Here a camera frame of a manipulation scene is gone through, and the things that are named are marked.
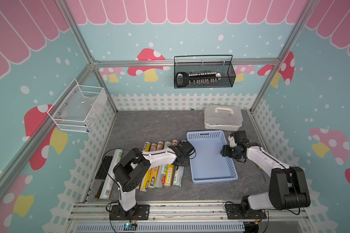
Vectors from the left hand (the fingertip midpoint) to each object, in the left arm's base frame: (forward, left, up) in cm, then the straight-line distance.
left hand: (182, 163), depth 91 cm
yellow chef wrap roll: (-14, +21, +3) cm, 25 cm away
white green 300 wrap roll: (-17, +41, +4) cm, 44 cm away
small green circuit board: (-33, +26, -3) cm, 43 cm away
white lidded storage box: (+29, -28, +12) cm, 42 cm away
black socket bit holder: (+40, +1, +35) cm, 53 cm away
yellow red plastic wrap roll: (-6, +7, +4) cm, 10 cm away
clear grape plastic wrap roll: (-15, +13, +4) cm, 20 cm away
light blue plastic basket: (+1, -17, -2) cm, 18 cm away
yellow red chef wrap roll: (-7, +17, +3) cm, 19 cm away
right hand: (+6, -27, +5) cm, 28 cm away
